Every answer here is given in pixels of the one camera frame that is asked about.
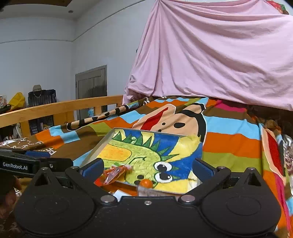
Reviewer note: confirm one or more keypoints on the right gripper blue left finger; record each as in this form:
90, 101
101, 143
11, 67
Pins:
84, 178

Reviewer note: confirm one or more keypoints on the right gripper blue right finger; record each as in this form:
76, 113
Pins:
212, 179

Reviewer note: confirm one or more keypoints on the red orange clear snack packet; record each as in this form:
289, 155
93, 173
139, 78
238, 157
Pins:
111, 174

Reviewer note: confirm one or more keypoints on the small orange ball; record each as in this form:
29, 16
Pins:
146, 183

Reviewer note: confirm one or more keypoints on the white barcode green snack pouch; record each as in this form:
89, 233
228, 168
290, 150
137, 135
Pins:
141, 191

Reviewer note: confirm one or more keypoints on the colourful dragon tray box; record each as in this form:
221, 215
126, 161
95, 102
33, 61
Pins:
164, 159

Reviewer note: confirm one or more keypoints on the brown patterned striped quilt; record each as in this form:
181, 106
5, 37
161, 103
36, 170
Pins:
233, 135

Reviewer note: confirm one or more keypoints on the yellow bag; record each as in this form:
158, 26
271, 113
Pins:
17, 102

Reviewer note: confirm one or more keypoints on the black crate with hat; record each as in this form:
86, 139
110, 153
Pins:
39, 97

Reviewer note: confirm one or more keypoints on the floral white fabric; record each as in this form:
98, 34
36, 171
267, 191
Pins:
287, 145

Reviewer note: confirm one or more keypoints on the grey wooden door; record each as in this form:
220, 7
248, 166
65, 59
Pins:
91, 83

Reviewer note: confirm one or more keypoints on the pink draped sheet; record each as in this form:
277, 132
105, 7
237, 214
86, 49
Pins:
239, 51

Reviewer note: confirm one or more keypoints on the wooden bed rail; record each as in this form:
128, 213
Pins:
60, 108

